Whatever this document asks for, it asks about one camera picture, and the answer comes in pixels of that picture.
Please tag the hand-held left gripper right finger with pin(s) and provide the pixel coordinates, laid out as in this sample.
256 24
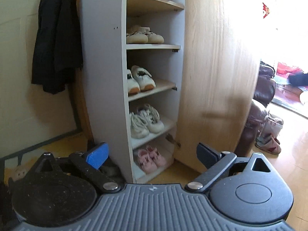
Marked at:
208 155

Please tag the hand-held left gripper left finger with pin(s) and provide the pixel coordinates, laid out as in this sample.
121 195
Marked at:
97 155

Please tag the pink velcro shoe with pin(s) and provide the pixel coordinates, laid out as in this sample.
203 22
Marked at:
146 162
158 158

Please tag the white lace-up shoe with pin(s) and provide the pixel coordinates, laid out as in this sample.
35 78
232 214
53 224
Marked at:
139 127
154 122

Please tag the white wooden shoe rack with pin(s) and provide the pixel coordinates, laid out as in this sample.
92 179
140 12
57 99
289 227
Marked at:
103 53

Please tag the brown leather sofa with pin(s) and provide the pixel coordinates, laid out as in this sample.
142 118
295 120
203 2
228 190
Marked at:
263 89

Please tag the red flowered bedding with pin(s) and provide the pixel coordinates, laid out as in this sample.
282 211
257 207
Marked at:
286 68

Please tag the dark blurred object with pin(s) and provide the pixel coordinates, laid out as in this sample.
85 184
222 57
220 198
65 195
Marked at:
298 79

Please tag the black jacket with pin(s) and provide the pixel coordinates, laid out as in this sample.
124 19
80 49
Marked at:
57 41

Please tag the red paper decoration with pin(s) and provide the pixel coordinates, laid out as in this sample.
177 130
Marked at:
266 10

